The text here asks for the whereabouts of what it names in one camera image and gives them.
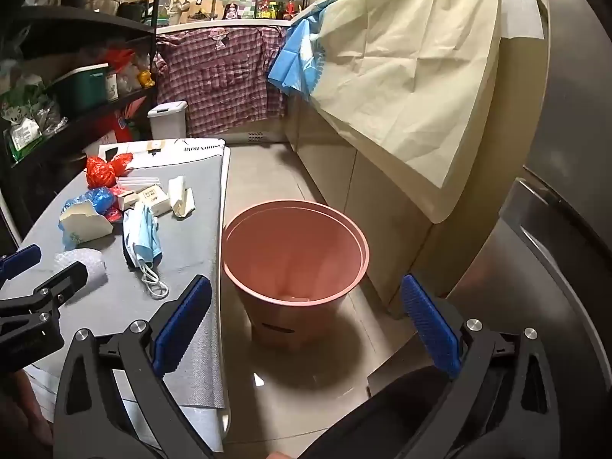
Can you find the paper takeout box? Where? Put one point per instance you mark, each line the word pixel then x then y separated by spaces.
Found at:
pixel 91 229

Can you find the pack of white straws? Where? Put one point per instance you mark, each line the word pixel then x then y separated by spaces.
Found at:
pixel 138 181

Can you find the green snack packet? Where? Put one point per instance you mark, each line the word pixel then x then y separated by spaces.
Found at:
pixel 24 136

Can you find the black shelf rack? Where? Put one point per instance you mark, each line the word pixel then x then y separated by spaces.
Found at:
pixel 86 28

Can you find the pink plastic bucket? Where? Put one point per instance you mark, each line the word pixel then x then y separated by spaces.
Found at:
pixel 296 248

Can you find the blue printed cloth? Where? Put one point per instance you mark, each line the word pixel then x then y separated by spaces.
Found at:
pixel 296 57

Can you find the cream cloth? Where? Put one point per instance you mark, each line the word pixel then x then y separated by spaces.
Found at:
pixel 406 81

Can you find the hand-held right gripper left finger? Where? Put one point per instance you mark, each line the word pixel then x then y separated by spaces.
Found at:
pixel 184 320

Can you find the white pedal bin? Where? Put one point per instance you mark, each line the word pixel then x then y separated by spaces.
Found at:
pixel 167 122

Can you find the grey mat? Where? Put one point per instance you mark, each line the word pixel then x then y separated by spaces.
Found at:
pixel 110 299

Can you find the red bag on shelf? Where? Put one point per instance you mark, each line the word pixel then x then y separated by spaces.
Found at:
pixel 117 60

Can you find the orange sack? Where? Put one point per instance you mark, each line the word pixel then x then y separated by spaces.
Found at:
pixel 119 124

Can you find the small red packet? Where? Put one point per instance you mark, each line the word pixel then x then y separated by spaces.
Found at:
pixel 112 215

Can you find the white printed sheet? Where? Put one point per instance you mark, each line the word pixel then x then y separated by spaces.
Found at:
pixel 191 146

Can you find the green cooler box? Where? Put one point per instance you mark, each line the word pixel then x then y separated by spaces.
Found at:
pixel 81 88

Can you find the beige kitchen cabinet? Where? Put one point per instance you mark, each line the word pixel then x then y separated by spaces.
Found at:
pixel 382 229

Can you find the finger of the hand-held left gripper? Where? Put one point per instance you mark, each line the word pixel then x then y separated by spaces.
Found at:
pixel 19 257
pixel 71 277

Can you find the blue face mask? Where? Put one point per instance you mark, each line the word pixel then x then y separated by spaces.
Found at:
pixel 141 234

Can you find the small cream carton box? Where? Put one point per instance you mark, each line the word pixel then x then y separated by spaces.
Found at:
pixel 155 199

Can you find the red plastic bag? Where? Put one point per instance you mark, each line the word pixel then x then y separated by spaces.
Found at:
pixel 100 172

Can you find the steel refrigerator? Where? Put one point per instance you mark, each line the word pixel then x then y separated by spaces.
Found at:
pixel 564 248

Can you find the kitchen faucet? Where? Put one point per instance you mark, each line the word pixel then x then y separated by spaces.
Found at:
pixel 214 7

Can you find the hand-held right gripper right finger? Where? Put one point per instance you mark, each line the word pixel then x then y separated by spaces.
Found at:
pixel 428 325

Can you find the blue plastic bag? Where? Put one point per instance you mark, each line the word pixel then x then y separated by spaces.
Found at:
pixel 98 198

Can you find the plaid cloth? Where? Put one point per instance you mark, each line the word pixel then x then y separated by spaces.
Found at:
pixel 215 81

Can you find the spice rack with bottles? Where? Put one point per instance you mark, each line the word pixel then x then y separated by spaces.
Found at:
pixel 279 9

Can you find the white jar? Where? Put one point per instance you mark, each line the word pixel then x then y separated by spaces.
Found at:
pixel 112 88

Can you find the white tissue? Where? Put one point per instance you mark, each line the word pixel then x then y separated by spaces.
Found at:
pixel 179 196

